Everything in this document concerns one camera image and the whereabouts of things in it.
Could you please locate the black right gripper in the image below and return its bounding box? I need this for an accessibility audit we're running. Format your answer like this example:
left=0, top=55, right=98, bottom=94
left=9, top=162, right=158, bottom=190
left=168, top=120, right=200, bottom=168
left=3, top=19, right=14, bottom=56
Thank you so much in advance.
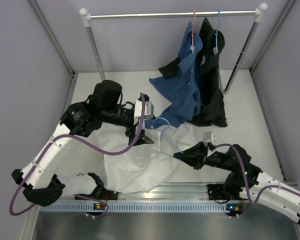
left=173, top=140, right=234, bottom=171

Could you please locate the white shirt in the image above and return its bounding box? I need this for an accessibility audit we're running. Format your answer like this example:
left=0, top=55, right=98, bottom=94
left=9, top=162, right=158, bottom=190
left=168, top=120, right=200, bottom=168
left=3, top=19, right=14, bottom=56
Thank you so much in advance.
left=93, top=123, right=208, bottom=193

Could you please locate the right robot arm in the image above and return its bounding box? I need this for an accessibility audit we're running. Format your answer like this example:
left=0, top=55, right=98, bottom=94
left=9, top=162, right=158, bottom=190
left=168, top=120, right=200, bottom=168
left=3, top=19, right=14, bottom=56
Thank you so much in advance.
left=173, top=141, right=300, bottom=227

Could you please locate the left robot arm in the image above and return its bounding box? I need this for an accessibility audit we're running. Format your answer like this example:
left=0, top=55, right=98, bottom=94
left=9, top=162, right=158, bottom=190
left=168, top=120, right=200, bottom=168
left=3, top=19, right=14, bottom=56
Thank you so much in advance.
left=11, top=80, right=154, bottom=207

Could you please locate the black shirt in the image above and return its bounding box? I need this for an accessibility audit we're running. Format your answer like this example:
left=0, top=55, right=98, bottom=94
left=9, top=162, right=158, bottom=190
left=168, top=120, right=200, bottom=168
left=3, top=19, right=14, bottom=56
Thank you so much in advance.
left=159, top=18, right=228, bottom=128

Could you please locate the blue checked shirt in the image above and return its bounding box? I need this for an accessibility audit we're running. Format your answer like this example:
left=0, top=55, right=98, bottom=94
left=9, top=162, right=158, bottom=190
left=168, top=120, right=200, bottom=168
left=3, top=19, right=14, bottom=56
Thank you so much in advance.
left=145, top=22, right=203, bottom=129

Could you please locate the pink hanger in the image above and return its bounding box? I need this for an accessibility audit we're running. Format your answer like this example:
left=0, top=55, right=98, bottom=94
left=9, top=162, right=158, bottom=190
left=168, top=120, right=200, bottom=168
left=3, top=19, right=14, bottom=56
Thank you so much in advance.
left=190, top=9, right=196, bottom=54

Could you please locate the light blue hanger with black shirt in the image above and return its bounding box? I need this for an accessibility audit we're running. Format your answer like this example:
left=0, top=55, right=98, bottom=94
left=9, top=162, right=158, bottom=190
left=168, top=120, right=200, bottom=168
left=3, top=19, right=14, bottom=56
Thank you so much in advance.
left=213, top=9, right=221, bottom=55

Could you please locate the white clothes rack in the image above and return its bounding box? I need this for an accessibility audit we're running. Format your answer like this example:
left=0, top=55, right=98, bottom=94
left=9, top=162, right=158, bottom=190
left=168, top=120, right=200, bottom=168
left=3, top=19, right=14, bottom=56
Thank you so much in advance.
left=91, top=0, right=262, bottom=101

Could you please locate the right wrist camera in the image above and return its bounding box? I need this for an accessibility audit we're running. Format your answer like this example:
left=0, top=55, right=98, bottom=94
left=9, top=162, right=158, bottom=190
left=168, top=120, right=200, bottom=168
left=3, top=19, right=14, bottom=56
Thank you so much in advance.
left=202, top=131, right=216, bottom=145

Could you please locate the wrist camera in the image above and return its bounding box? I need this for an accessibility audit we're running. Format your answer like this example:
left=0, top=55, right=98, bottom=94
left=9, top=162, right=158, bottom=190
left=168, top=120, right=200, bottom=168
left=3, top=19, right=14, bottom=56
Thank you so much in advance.
left=133, top=100, right=154, bottom=124
left=202, top=131, right=216, bottom=145

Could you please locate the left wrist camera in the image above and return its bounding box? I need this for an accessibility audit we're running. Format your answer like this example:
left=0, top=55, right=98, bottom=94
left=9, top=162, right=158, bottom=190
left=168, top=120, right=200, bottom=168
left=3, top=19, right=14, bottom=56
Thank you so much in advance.
left=133, top=100, right=154, bottom=124

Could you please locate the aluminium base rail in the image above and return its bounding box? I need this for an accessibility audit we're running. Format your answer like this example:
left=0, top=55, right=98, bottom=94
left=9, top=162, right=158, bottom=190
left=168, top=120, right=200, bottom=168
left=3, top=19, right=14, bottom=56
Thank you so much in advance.
left=114, top=181, right=300, bottom=201

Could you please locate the perforated cable duct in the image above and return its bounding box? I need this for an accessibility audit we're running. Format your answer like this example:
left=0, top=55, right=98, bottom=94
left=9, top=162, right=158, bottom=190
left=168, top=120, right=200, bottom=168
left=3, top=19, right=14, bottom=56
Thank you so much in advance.
left=41, top=201, right=242, bottom=214

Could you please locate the aluminium frame post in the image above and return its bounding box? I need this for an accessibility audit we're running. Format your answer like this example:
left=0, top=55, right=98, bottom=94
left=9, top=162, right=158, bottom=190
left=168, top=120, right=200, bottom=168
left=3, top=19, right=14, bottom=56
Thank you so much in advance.
left=249, top=0, right=298, bottom=182
left=26, top=0, right=78, bottom=114

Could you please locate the right aluminium frame post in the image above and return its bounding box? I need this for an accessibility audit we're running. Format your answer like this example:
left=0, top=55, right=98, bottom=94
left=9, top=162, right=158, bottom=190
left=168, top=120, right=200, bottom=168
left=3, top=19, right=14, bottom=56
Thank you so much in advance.
left=249, top=0, right=298, bottom=182

